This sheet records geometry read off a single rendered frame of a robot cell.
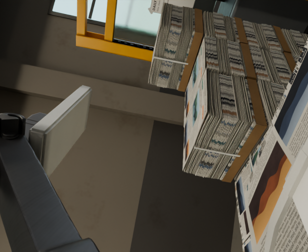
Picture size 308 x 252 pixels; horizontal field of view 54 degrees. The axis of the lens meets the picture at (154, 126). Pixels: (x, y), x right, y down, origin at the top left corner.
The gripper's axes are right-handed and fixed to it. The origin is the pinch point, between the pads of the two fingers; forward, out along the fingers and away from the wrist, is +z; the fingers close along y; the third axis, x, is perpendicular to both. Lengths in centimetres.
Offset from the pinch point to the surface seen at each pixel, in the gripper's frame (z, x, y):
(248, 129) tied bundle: 91, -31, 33
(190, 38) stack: 144, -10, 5
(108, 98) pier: 301, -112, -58
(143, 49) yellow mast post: 206, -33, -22
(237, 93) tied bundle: 104, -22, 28
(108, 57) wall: 345, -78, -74
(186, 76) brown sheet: 151, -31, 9
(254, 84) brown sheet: 112, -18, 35
